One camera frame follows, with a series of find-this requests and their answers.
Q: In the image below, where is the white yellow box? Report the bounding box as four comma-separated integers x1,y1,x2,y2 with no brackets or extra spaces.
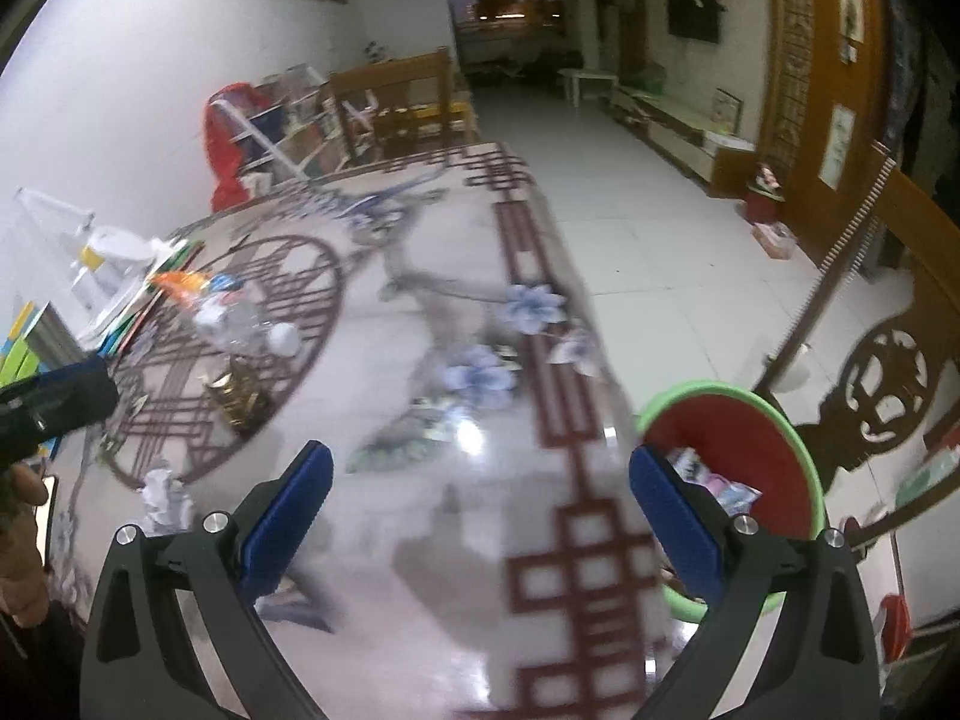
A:
79,229,175,271

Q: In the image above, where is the tissue box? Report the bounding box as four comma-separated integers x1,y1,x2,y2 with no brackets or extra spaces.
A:
752,221,797,262

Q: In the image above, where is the carved wooden chair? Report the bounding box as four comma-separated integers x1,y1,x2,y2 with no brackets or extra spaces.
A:
750,141,960,661

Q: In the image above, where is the red gift box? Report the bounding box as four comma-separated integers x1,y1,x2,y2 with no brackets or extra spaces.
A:
745,163,788,224

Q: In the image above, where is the white bookshelf rack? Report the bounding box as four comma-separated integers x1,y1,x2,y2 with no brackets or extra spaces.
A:
210,64,350,185

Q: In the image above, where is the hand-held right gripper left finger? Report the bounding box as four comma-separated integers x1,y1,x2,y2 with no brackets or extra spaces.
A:
79,440,335,720

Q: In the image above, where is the grey book stack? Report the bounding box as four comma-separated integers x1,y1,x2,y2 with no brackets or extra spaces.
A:
34,304,83,365

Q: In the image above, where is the wooden lattice partition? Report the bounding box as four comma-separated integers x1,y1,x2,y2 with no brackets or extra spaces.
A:
765,0,901,241

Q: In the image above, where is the red bag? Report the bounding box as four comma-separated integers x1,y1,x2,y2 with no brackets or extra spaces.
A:
204,81,265,212

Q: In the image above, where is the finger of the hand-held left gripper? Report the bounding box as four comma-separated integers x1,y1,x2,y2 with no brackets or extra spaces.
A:
0,356,119,460

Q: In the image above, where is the clear acrylic stand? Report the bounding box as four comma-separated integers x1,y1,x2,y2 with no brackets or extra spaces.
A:
0,187,98,331

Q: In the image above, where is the black wall television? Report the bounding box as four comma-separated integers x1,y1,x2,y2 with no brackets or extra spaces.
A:
666,0,722,44

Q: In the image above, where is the plain wooden chair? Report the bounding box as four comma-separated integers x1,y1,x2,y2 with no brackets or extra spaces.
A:
328,47,475,162

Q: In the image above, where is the stack of sticky notes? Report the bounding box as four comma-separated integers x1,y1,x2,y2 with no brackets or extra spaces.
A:
0,302,47,398

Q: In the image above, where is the red bin with green rim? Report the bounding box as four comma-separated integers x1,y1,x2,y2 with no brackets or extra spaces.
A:
634,380,827,625

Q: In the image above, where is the person's left hand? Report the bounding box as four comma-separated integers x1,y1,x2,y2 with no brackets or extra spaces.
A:
0,463,53,616

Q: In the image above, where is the television cabinet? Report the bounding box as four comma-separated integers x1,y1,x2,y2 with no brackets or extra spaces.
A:
609,82,757,200

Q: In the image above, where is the stack of books and pens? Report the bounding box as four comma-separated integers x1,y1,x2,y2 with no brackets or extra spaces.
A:
97,240,207,357

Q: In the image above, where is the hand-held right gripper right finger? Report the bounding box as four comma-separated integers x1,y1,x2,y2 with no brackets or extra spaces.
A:
627,441,880,720

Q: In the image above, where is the orange plastic wrapper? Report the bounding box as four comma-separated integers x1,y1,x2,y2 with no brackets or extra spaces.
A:
148,271,207,302

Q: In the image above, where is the clear bottle with white cap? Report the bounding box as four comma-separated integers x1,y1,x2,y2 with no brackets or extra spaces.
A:
191,292,301,357

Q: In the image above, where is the gold foil wrapper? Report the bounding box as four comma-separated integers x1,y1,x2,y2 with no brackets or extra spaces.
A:
204,358,277,434

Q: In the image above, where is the crumpled white paper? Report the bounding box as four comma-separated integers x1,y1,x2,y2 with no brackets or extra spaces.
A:
137,467,197,535

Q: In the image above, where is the white stool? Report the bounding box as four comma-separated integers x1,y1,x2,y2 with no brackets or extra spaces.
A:
558,69,620,107

